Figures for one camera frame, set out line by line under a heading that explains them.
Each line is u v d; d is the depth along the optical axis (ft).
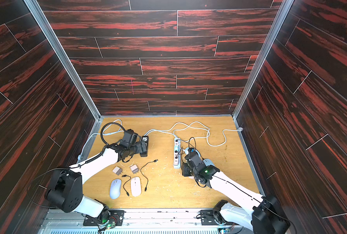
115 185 2.70
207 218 2.40
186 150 3.21
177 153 2.95
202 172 1.98
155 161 3.13
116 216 2.41
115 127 2.64
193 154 2.13
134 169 2.91
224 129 3.65
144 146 2.70
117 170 2.90
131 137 2.29
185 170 2.55
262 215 1.29
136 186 2.70
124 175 2.90
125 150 2.13
